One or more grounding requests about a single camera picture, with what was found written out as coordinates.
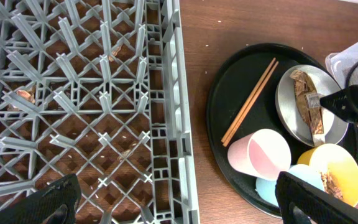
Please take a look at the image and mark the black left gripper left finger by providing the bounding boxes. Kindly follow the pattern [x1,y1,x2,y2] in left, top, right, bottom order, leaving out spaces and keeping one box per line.
[0,174,81,224]

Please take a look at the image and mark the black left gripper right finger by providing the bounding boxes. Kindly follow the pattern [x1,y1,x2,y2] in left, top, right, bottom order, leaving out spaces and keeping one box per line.
[275,172,358,224]

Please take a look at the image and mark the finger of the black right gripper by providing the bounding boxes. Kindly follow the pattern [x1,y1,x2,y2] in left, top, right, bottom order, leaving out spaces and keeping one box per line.
[319,85,358,124]

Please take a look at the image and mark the light blue plastic cup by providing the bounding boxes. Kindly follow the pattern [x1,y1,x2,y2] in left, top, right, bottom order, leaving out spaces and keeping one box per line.
[255,164,324,207]

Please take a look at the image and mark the brown snack wrapper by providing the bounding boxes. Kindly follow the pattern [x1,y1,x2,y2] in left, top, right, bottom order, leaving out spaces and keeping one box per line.
[290,69,325,146]

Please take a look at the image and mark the yellow plastic bowl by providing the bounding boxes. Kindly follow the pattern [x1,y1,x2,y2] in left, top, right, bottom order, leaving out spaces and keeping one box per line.
[297,144,358,207]

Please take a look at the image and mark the pink plastic cup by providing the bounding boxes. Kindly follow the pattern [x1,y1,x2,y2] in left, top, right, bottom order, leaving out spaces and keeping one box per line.
[227,129,291,180]

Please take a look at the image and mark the clear plastic waste bin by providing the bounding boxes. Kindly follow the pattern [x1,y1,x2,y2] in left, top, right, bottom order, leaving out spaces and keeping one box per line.
[325,42,358,88]

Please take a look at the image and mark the grey plastic dishwasher rack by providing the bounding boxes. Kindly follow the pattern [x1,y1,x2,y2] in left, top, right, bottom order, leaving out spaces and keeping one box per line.
[0,0,200,223]

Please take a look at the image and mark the food scraps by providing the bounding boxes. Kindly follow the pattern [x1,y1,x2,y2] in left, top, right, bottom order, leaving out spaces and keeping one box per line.
[320,172,343,200]

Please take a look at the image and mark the grey round plate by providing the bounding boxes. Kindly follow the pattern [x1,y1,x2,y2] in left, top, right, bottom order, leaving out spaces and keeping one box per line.
[275,65,348,147]

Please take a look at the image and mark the wooden chopstick lower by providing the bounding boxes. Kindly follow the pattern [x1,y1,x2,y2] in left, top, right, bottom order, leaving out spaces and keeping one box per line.
[222,60,280,148]

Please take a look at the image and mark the wooden chopstick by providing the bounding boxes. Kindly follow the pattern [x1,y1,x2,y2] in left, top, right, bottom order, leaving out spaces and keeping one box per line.
[222,60,280,148]
[221,57,277,144]

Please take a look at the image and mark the wooden chopstick upper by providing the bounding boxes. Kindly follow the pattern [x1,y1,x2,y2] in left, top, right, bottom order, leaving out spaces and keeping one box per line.
[221,57,277,144]

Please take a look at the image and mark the round black serving tray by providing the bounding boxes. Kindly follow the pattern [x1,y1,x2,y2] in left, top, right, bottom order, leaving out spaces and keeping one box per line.
[206,42,358,219]

